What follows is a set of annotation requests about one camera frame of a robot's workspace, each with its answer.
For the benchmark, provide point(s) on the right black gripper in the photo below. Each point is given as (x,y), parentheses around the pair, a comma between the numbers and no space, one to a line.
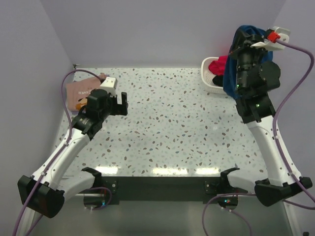
(244,45)

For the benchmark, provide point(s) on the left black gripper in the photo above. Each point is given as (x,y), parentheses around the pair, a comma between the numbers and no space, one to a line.
(119,109)

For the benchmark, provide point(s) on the blue t shirt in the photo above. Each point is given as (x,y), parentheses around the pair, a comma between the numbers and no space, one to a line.
(229,76)

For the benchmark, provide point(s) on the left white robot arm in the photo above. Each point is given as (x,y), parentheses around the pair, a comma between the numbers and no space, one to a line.
(43,191)

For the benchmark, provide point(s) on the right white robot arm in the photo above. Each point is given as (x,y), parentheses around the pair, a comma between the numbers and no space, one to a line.
(254,79)

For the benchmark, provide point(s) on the red t shirt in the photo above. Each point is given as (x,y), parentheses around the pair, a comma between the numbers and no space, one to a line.
(217,67)

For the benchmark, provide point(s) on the black t shirt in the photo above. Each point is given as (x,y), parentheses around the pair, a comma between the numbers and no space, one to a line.
(218,80)

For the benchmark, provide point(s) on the white plastic basket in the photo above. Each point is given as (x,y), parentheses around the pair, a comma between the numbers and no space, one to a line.
(207,77)

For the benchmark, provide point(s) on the folded pink t shirt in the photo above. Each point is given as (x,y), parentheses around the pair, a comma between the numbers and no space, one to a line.
(78,91)

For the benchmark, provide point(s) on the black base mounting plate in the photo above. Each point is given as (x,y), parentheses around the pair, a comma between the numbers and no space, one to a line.
(176,189)

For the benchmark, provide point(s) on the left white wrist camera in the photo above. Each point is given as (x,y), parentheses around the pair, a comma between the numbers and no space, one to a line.
(109,85)

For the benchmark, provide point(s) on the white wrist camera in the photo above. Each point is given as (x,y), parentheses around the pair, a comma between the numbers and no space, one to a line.
(271,38)
(109,85)

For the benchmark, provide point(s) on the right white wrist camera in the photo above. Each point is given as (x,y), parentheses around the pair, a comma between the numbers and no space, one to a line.
(271,38)

